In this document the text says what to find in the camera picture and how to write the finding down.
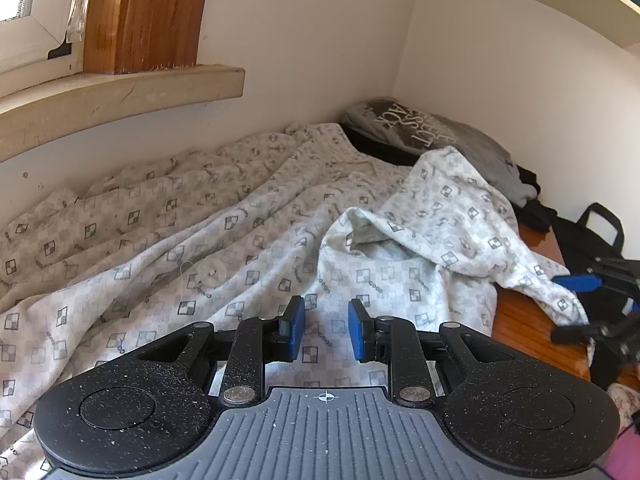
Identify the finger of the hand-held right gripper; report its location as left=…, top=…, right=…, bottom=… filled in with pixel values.
left=551, top=317, right=640, bottom=361
left=552, top=257, right=640, bottom=292

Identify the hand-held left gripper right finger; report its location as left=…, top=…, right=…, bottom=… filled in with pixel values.
left=347, top=298, right=518, bottom=406

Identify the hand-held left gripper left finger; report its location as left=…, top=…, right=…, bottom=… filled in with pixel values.
left=137, top=296, right=306, bottom=407

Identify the white checker-print pajama garment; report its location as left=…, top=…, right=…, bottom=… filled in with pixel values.
left=0, top=122, right=591, bottom=480

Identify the black bag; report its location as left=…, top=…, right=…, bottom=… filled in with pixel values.
left=550, top=202, right=640, bottom=391

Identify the black folded garment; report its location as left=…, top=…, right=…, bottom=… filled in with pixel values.
left=340, top=122, right=558, bottom=233

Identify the pink floral cloth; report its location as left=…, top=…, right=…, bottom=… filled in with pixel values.
left=607, top=382, right=640, bottom=480

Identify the grey printed folded t-shirt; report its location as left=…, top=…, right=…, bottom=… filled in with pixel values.
left=342, top=97, right=541, bottom=206

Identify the beige stone window sill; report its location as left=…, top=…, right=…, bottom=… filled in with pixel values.
left=0, top=64, right=246, bottom=163

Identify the white window sash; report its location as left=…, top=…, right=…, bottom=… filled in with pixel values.
left=0, top=0, right=86, bottom=98

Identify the clear blind cord pull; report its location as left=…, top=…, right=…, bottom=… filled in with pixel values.
left=67, top=0, right=93, bottom=43

